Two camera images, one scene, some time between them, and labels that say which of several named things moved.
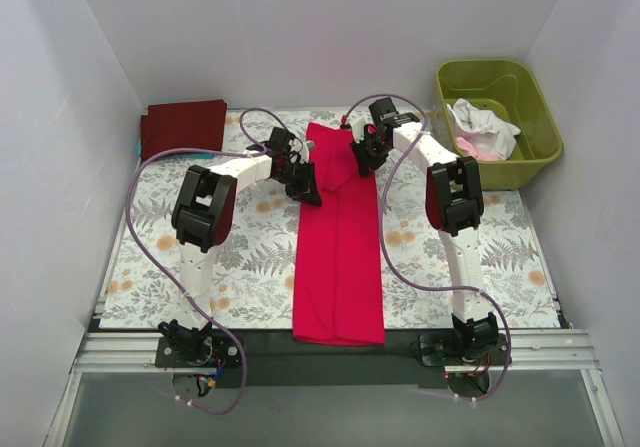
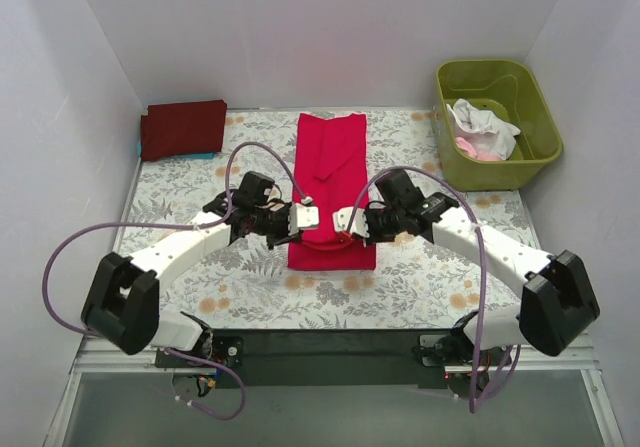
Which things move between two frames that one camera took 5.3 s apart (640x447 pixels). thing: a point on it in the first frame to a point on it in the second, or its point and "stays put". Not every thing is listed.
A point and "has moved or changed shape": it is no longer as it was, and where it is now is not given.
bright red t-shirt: (338, 276) has moved or changed shape
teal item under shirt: (181, 155) stays put
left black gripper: (304, 183) to (286, 229)
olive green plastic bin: (493, 109) stays put
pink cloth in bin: (466, 146) stays put
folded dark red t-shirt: (194, 124) stays put
